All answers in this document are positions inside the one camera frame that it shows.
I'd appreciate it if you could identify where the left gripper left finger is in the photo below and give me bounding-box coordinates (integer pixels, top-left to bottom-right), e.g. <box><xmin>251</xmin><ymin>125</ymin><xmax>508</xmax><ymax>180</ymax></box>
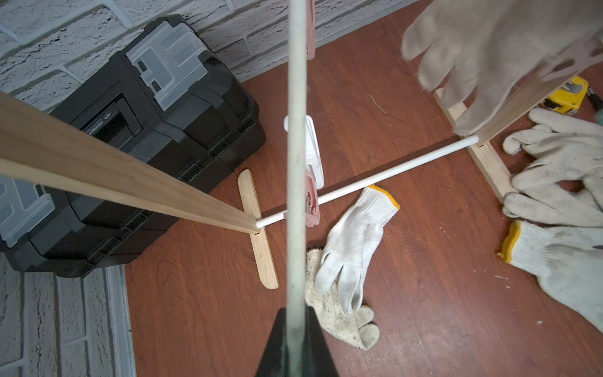
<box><xmin>255</xmin><ymin>308</ymin><xmax>289</xmax><ymax>377</ymax></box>

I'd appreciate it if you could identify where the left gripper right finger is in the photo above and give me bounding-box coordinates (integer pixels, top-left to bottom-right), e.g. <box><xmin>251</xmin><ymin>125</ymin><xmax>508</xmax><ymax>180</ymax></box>
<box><xmin>305</xmin><ymin>306</ymin><xmax>339</xmax><ymax>377</ymax></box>

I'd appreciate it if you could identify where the white glove yellow cuff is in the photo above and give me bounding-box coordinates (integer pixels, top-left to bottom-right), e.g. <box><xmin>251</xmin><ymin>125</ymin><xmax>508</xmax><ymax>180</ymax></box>
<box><xmin>314</xmin><ymin>185</ymin><xmax>400</xmax><ymax>314</ymax></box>

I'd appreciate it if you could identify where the cream glove dark cuff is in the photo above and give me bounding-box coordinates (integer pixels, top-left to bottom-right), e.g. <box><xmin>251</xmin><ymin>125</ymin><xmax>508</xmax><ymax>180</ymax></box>
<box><xmin>401</xmin><ymin>1</ymin><xmax>602</xmax><ymax>136</ymax></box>

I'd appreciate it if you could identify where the cream glove under pile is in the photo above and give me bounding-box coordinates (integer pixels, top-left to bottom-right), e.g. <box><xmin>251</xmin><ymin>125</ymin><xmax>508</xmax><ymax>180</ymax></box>
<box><xmin>306</xmin><ymin>248</ymin><xmax>380</xmax><ymax>350</ymax></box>

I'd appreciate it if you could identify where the cream glove front right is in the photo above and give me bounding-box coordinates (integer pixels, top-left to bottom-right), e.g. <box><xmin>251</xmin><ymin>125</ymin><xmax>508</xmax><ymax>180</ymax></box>
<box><xmin>499</xmin><ymin>220</ymin><xmax>602</xmax><ymax>331</ymax></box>

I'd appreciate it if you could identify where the black plastic toolbox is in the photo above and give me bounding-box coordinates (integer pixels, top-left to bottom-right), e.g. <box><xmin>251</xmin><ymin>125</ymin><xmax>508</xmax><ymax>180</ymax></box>
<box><xmin>1</xmin><ymin>15</ymin><xmax>265</xmax><ymax>278</ymax></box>

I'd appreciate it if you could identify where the cream glove behind right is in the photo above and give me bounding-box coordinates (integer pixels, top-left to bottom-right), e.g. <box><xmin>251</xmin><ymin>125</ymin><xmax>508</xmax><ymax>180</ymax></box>
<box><xmin>502</xmin><ymin>108</ymin><xmax>602</xmax><ymax>228</ymax></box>

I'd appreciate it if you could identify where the yellow tape measure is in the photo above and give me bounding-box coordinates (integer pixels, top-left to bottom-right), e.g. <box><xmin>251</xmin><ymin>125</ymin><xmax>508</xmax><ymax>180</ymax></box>
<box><xmin>540</xmin><ymin>76</ymin><xmax>590</xmax><ymax>116</ymax></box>

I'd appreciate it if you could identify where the wooden drying rack frame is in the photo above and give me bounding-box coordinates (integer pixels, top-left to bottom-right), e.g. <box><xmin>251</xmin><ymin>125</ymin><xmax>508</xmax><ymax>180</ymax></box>
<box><xmin>0</xmin><ymin>65</ymin><xmax>580</xmax><ymax>291</ymax></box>

